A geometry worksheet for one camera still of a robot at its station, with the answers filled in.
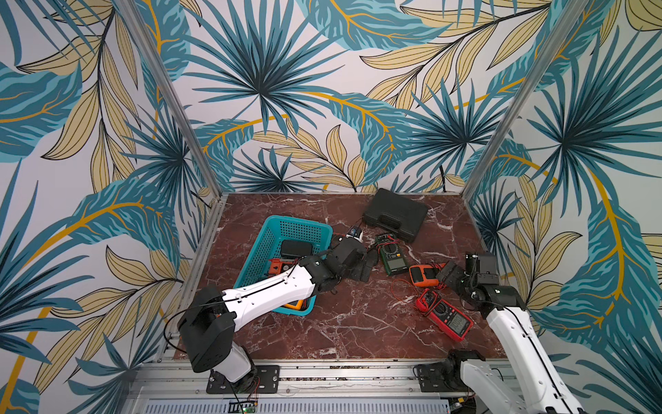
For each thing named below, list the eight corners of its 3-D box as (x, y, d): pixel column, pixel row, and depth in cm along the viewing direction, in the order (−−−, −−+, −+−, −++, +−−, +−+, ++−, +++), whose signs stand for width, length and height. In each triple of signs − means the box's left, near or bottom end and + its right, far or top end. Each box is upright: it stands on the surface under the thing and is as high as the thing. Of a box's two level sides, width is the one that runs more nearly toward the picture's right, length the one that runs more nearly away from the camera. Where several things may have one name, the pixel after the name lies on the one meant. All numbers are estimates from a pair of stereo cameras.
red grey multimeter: (410, 308, 89) (415, 301, 84) (421, 293, 92) (426, 285, 88) (458, 345, 82) (466, 340, 77) (467, 327, 85) (476, 321, 80)
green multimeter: (387, 276, 96) (389, 272, 93) (373, 239, 106) (374, 234, 104) (408, 272, 97) (410, 268, 95) (392, 235, 107) (394, 231, 105)
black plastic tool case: (360, 221, 111) (362, 213, 107) (377, 194, 121) (379, 186, 117) (413, 244, 104) (417, 237, 100) (426, 213, 114) (430, 205, 110)
